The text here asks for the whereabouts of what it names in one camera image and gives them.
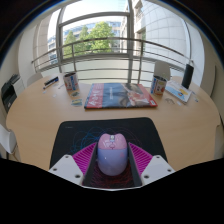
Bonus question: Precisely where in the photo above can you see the small dark blue box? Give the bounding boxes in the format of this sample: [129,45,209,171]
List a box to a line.
[42,76,60,90]

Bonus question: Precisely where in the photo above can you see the black and white printer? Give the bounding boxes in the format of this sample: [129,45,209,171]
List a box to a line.
[0,73,25,114]

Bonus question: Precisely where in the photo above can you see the pink and lilac computer mouse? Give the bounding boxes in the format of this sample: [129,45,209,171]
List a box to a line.
[96,132,129,177]

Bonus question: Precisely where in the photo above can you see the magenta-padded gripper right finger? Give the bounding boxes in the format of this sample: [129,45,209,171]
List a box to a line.
[127,142,176,188]

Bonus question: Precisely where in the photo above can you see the white and blue booklet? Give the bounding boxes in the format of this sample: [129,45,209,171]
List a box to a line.
[164,79,193,104]

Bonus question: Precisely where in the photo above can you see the small printed card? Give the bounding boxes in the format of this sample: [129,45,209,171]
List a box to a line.
[70,98,83,108]
[69,91,82,99]

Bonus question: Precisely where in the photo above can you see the black cylinder speaker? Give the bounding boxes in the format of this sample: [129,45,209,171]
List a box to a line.
[181,63,195,90]

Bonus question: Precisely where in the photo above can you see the metal balcony railing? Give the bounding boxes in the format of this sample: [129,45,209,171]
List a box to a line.
[31,36,194,84]

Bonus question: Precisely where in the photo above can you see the red and blue magazine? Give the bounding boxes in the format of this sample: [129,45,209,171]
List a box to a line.
[83,82,159,110]

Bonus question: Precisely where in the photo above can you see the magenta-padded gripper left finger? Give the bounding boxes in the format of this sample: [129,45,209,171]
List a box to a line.
[48,142,99,188]

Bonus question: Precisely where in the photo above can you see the black mouse pad, red-blue print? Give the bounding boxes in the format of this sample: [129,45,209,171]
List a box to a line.
[49,116,168,190]

